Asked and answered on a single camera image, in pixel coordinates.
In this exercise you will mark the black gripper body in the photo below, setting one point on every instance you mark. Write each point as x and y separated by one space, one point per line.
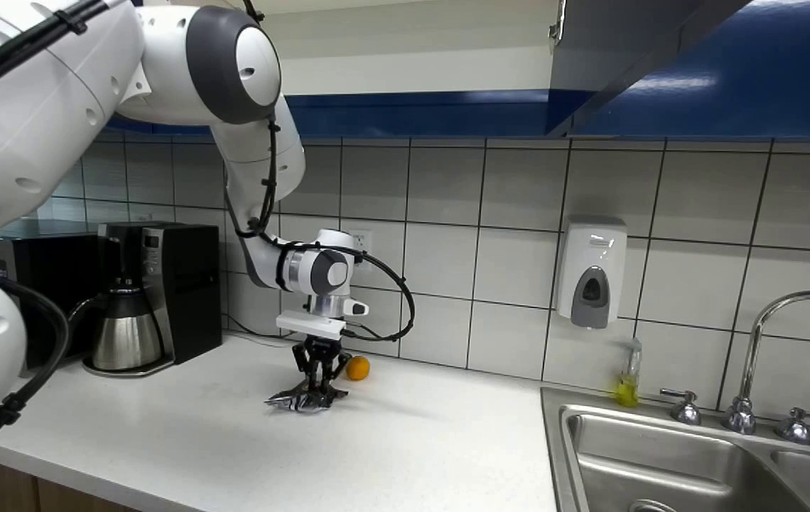
320 351

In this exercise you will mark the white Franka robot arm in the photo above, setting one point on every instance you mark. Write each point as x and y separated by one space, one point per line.
44 94

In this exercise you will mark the wooden base cabinet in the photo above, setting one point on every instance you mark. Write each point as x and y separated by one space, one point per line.
15 488

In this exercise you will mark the metal cabinet hinge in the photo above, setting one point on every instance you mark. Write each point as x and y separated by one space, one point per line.
560 19

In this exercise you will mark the blue cabinet door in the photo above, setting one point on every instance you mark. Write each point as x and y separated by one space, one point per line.
631 46

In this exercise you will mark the orange fruit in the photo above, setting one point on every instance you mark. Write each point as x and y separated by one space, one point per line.
359 367

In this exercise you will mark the black steel coffee maker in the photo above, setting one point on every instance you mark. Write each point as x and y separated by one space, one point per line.
192 285

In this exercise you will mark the stainless steel carafe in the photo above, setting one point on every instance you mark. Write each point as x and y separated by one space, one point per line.
123 336

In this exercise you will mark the black microwave oven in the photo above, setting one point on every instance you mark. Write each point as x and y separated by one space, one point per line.
53 285

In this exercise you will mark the yellow dish soap bottle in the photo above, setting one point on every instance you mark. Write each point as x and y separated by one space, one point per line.
627 387

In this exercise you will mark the stainless steel double sink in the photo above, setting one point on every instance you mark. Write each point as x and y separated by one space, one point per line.
670 465

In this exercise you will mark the chrome sink faucet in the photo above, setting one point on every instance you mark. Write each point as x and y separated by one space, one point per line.
741 414

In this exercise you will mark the blue wall cabinet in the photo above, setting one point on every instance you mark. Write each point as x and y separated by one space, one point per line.
421 114

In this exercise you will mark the white wall soap dispenser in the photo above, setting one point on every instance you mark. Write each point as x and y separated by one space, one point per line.
593 275

